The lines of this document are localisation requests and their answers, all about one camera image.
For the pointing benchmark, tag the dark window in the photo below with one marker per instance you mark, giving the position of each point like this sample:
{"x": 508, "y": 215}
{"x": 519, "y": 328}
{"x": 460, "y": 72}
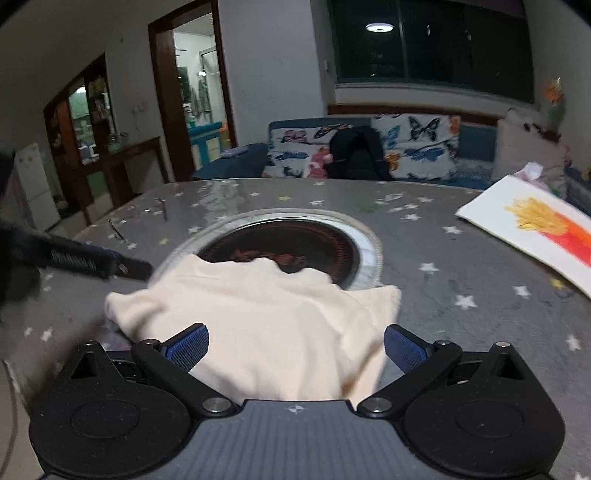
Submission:
{"x": 434, "y": 41}

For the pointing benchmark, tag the dark wooden side table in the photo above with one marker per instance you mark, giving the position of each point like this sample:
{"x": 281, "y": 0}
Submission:
{"x": 138, "y": 161}

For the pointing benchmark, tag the black backpack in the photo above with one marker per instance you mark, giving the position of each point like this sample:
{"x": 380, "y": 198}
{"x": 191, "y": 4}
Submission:
{"x": 358, "y": 154}

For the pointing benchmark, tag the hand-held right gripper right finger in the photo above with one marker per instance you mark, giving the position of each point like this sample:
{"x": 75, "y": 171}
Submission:
{"x": 407, "y": 350}

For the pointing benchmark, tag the crumpled white paper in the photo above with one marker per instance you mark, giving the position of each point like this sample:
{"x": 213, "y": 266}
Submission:
{"x": 530, "y": 171}

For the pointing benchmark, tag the beige cushion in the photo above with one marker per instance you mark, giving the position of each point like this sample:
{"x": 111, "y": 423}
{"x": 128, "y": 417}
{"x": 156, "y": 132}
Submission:
{"x": 521, "y": 141}

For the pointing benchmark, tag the dark blue cushion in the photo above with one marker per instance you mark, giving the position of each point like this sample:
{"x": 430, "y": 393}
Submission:
{"x": 231, "y": 164}

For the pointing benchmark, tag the round black table stove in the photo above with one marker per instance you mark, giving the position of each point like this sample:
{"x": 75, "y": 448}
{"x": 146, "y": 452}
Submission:
{"x": 286, "y": 242}

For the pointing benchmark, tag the white refrigerator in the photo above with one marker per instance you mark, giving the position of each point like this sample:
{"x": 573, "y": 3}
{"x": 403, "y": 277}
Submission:
{"x": 34, "y": 189}

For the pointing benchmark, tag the orange artificial flowers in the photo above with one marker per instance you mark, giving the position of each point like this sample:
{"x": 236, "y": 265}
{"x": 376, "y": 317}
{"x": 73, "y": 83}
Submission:
{"x": 554, "y": 104}

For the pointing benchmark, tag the fries drawing paper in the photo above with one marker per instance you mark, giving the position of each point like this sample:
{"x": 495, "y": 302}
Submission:
{"x": 531, "y": 221}

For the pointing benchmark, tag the wooden door frame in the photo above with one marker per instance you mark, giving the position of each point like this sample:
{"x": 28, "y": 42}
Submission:
{"x": 166, "y": 115}

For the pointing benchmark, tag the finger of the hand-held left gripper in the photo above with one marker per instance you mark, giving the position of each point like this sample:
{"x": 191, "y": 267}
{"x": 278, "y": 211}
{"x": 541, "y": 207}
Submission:
{"x": 92, "y": 262}

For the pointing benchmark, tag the wooden display cabinet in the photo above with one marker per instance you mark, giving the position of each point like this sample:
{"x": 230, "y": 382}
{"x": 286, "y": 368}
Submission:
{"x": 78, "y": 134}

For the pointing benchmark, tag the grey star-print tablecloth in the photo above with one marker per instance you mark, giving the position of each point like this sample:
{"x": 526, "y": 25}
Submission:
{"x": 461, "y": 332}

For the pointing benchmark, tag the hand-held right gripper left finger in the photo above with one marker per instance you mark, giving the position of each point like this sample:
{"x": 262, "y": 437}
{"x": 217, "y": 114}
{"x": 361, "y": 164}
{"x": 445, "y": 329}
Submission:
{"x": 187, "y": 348}

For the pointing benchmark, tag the butterfly-print sofa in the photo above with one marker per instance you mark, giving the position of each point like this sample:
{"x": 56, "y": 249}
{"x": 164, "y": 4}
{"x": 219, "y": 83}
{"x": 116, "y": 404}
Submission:
{"x": 429, "y": 143}

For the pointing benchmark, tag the cream cloth garment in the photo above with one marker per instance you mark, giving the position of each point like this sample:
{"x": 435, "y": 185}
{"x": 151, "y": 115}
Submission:
{"x": 272, "y": 332}

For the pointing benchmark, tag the pink plush toy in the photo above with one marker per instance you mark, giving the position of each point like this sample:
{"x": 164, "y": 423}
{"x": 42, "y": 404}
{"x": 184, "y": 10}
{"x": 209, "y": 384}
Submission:
{"x": 319, "y": 164}

